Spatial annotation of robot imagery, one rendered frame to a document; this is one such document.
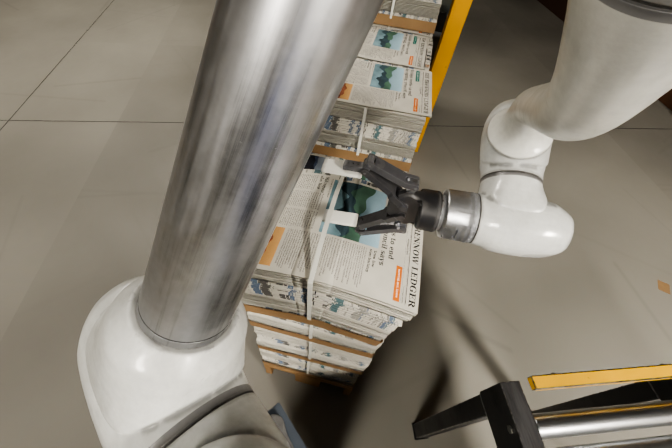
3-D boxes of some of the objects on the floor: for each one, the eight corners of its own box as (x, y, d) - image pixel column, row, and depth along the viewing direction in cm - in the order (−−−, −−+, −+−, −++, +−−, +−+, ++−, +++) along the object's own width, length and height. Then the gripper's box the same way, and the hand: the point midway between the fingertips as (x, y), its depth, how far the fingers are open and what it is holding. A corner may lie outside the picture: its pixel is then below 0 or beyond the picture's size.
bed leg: (521, 412, 145) (644, 377, 93) (533, 411, 146) (662, 375, 94) (527, 428, 141) (659, 401, 90) (540, 427, 142) (677, 399, 90)
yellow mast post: (405, 149, 252) (540, -265, 111) (406, 142, 257) (536, -261, 116) (417, 152, 251) (568, -262, 110) (418, 144, 257) (562, -258, 116)
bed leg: (411, 423, 139) (477, 392, 87) (424, 421, 140) (498, 390, 88) (414, 440, 135) (485, 418, 84) (428, 438, 136) (507, 416, 84)
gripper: (460, 177, 48) (315, 154, 51) (423, 265, 66) (319, 244, 69) (459, 145, 53) (327, 125, 56) (425, 235, 71) (328, 216, 74)
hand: (329, 192), depth 62 cm, fingers open, 13 cm apart
